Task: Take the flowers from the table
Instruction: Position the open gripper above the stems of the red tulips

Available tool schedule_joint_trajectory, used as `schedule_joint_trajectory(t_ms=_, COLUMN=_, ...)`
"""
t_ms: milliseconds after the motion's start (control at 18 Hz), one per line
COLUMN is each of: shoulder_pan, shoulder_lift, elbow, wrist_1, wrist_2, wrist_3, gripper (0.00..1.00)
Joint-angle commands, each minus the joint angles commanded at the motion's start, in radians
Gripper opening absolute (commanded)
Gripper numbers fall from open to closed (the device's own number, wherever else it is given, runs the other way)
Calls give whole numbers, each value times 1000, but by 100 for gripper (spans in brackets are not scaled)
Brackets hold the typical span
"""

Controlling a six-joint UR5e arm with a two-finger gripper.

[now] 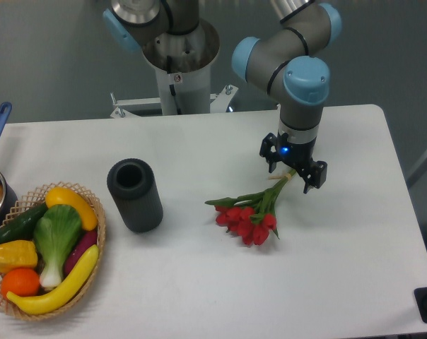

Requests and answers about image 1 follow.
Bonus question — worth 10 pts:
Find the yellow banana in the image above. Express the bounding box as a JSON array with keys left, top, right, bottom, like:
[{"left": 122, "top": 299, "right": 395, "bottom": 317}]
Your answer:
[{"left": 6, "top": 245, "right": 99, "bottom": 315}]

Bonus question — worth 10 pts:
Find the yellow bell pepper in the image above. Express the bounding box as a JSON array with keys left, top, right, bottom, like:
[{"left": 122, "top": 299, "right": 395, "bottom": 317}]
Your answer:
[{"left": 0, "top": 240, "right": 38, "bottom": 273}]

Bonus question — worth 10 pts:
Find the purple eggplant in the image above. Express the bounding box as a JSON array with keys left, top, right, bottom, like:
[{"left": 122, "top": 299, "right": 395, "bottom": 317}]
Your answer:
[{"left": 63, "top": 230, "right": 98, "bottom": 277}]

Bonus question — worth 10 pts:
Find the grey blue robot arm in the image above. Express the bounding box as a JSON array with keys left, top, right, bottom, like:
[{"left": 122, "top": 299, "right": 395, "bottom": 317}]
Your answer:
[{"left": 103, "top": 1, "right": 342, "bottom": 189}]

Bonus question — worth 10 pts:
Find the green cucumber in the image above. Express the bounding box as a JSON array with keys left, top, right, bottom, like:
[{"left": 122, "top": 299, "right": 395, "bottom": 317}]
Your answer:
[{"left": 0, "top": 203, "right": 47, "bottom": 244}]

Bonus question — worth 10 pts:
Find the yellow squash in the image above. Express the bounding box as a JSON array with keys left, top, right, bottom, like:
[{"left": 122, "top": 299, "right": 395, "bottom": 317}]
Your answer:
[{"left": 45, "top": 186, "right": 98, "bottom": 231}]

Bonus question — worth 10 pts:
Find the green bok choy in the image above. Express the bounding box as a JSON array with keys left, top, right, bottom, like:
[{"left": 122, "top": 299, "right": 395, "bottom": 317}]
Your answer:
[{"left": 33, "top": 205, "right": 82, "bottom": 290}]

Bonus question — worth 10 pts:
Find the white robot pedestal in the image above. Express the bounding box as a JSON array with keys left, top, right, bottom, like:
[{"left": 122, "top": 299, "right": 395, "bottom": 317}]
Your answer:
[{"left": 112, "top": 19, "right": 238, "bottom": 115}]

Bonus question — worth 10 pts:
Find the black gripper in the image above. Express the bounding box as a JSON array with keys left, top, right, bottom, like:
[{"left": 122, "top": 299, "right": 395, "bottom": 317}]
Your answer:
[{"left": 259, "top": 132, "right": 327, "bottom": 194}]

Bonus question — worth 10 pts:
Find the woven wicker basket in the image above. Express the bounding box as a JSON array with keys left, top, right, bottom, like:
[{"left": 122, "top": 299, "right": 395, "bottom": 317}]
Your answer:
[{"left": 0, "top": 182, "right": 106, "bottom": 321}]

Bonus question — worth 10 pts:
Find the dark grey ribbed vase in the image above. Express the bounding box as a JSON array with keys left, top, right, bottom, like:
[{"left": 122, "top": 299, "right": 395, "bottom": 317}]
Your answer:
[{"left": 107, "top": 158, "right": 163, "bottom": 233}]

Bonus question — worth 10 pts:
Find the red tulip bouquet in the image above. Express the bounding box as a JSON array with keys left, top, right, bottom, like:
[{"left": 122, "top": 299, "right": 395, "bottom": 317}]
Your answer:
[{"left": 204, "top": 169, "right": 296, "bottom": 246}]

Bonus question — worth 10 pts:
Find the orange fruit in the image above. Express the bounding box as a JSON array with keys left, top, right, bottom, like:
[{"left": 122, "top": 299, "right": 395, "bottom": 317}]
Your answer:
[{"left": 1, "top": 268, "right": 40, "bottom": 297}]

